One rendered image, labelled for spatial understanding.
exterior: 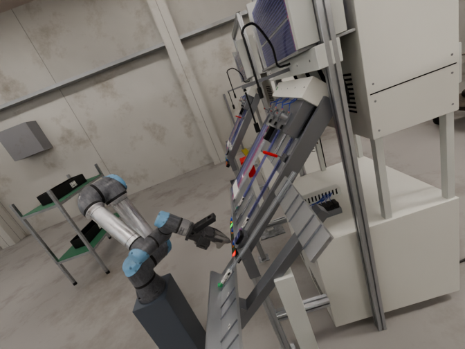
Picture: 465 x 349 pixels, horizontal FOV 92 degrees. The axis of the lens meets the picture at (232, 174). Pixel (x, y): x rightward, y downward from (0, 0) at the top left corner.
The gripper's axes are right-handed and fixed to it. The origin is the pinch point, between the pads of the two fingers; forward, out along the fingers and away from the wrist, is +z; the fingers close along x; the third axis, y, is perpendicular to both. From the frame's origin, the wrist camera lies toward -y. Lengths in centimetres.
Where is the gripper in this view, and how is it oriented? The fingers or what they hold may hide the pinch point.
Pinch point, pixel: (229, 239)
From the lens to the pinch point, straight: 112.5
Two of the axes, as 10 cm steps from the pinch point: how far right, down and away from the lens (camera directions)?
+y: -4.3, 8.6, 2.9
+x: 0.5, 3.4, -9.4
